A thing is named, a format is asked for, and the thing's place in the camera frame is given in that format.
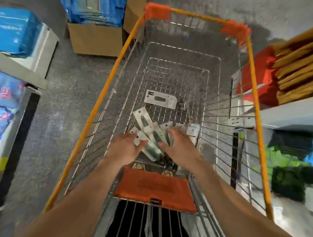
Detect blue boxes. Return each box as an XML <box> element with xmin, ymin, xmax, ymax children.
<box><xmin>0</xmin><ymin>7</ymin><xmax>43</xmax><ymax>59</ymax></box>

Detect person's left hand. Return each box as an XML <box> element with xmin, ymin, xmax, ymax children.
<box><xmin>104</xmin><ymin>132</ymin><xmax>149</xmax><ymax>170</ymax></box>

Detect red packets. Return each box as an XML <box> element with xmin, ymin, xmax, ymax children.
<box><xmin>237</xmin><ymin>45</ymin><xmax>280</xmax><ymax>108</ymax></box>

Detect group of colourful packets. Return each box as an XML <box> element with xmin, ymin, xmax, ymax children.
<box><xmin>0</xmin><ymin>72</ymin><xmax>25</xmax><ymax>143</ymax></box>

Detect person's right forearm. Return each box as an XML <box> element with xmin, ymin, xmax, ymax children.
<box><xmin>187</xmin><ymin>161</ymin><xmax>295</xmax><ymax>237</ymax></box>

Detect orange wire shopping cart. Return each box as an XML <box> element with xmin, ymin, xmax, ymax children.
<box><xmin>42</xmin><ymin>2</ymin><xmax>276</xmax><ymax>237</ymax></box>

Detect person's left forearm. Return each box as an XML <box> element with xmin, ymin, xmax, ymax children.
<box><xmin>16</xmin><ymin>160</ymin><xmax>129</xmax><ymax>237</ymax></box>

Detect orange cart seat flap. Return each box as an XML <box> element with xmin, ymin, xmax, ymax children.
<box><xmin>113</xmin><ymin>165</ymin><xmax>198</xmax><ymax>215</ymax></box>

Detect grey carded item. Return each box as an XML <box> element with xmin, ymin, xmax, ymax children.
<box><xmin>143</xmin><ymin>89</ymin><xmax>179</xmax><ymax>110</ymax></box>

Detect white display platform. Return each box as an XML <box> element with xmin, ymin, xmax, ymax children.
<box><xmin>0</xmin><ymin>22</ymin><xmax>61</xmax><ymax>90</ymax></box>

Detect pile of packaged kitchen tools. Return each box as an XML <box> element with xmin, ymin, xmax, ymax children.
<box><xmin>127</xmin><ymin>106</ymin><xmax>201</xmax><ymax>163</ymax></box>

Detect small open cardboard box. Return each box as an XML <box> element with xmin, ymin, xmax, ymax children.
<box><xmin>122</xmin><ymin>0</ymin><xmax>148</xmax><ymax>36</ymax></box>

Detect white side shelf unit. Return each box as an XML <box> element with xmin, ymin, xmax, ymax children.
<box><xmin>0</xmin><ymin>73</ymin><xmax>43</xmax><ymax>212</ymax></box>

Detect green black packets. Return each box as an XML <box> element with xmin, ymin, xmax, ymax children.
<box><xmin>265</xmin><ymin>146</ymin><xmax>313</xmax><ymax>204</ymax></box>

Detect large open cardboard box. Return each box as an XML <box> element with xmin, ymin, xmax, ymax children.
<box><xmin>67</xmin><ymin>0</ymin><xmax>130</xmax><ymax>58</ymax></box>

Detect person's right hand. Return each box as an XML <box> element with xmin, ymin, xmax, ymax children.
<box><xmin>157</xmin><ymin>128</ymin><xmax>202</xmax><ymax>173</ymax></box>

